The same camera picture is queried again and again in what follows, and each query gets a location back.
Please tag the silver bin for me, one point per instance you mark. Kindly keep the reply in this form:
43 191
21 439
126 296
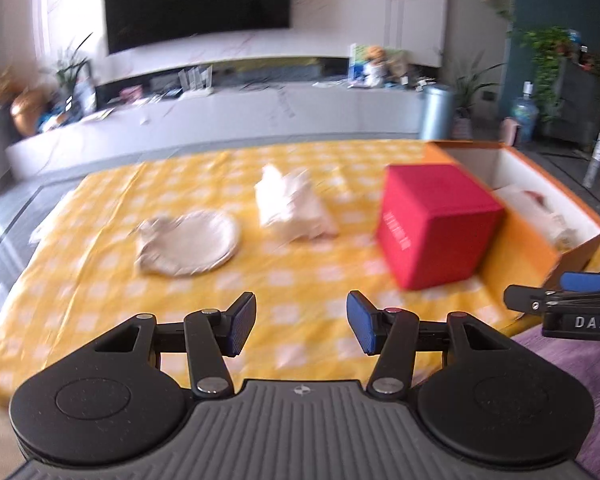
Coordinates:
436 115

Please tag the black flat television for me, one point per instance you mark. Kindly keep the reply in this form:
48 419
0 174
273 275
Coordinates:
195 0

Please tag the white marble console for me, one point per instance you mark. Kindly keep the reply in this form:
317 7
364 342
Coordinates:
230 115

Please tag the blue water bottle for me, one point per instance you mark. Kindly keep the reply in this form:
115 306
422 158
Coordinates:
524 115

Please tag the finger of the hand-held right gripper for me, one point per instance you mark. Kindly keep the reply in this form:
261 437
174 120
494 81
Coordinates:
530 300
580 281

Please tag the white router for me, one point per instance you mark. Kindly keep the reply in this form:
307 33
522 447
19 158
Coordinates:
198 91

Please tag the yellow checked tablecloth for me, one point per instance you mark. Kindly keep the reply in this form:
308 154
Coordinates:
305 280

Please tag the gold pumpkin ornament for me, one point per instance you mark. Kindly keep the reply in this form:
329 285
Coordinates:
27 112

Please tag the thin-leaf potted plant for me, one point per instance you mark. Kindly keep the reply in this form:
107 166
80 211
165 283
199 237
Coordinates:
70 67

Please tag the green picture card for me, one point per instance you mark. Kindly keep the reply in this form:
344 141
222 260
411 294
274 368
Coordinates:
357 60

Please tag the red box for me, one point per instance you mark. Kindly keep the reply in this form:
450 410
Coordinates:
430 225

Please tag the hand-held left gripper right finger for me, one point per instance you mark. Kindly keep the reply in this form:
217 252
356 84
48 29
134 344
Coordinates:
362 322

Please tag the purple fuzzy blanket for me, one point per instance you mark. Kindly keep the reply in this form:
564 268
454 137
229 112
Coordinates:
580 385

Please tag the white spray can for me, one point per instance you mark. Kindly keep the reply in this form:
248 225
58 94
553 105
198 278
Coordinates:
596 160

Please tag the orange cardboard box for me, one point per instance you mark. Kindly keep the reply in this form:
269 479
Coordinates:
530 240

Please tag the pale yellow cloth bag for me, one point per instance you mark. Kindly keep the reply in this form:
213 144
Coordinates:
290 210

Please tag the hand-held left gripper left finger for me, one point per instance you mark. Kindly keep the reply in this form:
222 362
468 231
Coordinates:
240 322

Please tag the long-leaf potted plant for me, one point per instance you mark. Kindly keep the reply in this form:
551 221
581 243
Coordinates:
472 95

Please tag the teddy bear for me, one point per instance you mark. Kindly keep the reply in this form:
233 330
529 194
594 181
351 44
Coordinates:
375 65

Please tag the bushy green plant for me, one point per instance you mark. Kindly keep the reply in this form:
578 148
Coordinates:
547 60

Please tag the dark cabinet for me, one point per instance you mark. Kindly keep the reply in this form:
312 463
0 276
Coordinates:
585 105

